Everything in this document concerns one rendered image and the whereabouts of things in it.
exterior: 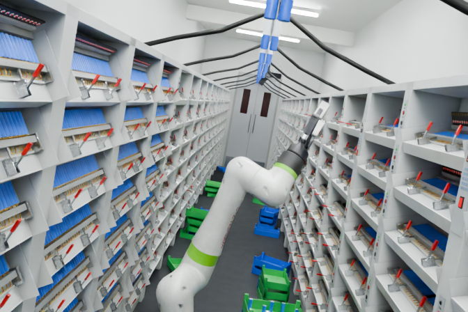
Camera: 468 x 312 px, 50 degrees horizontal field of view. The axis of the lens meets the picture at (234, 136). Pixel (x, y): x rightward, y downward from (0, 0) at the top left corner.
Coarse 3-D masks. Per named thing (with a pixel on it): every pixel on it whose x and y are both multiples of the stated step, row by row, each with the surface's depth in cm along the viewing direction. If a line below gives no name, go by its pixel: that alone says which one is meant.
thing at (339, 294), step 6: (336, 288) 279; (342, 288) 279; (336, 294) 279; (342, 294) 277; (348, 294) 274; (336, 300) 274; (342, 300) 273; (348, 300) 269; (336, 306) 266; (342, 306) 261; (348, 306) 264; (354, 306) 257
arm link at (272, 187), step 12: (276, 168) 169; (288, 168) 168; (252, 180) 167; (264, 180) 166; (276, 180) 166; (288, 180) 167; (252, 192) 168; (264, 192) 165; (276, 192) 164; (288, 192) 167; (276, 204) 166
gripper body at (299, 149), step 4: (300, 140) 173; (308, 140) 175; (292, 144) 174; (296, 144) 173; (300, 144) 173; (304, 144) 173; (288, 148) 174; (292, 148) 172; (296, 148) 172; (300, 148) 172; (304, 148) 172; (292, 152) 172; (296, 152) 171; (300, 152) 172; (304, 152) 172; (300, 156) 172; (304, 156) 172; (304, 160) 173
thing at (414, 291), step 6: (396, 270) 202; (402, 276) 195; (402, 282) 195; (408, 282) 189; (408, 288) 186; (414, 288) 182; (414, 294) 179; (420, 294) 177; (414, 300) 176; (420, 300) 173; (426, 300) 171; (426, 306) 167
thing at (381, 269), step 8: (376, 264) 207; (384, 264) 206; (392, 264) 206; (400, 264) 206; (376, 272) 207; (384, 272) 207; (392, 272) 205; (376, 280) 206; (384, 280) 200; (392, 280) 199; (384, 288) 192; (384, 296) 194; (392, 296) 184; (400, 296) 183; (408, 296) 182; (392, 304) 183; (400, 304) 176; (408, 304) 176; (416, 304) 174
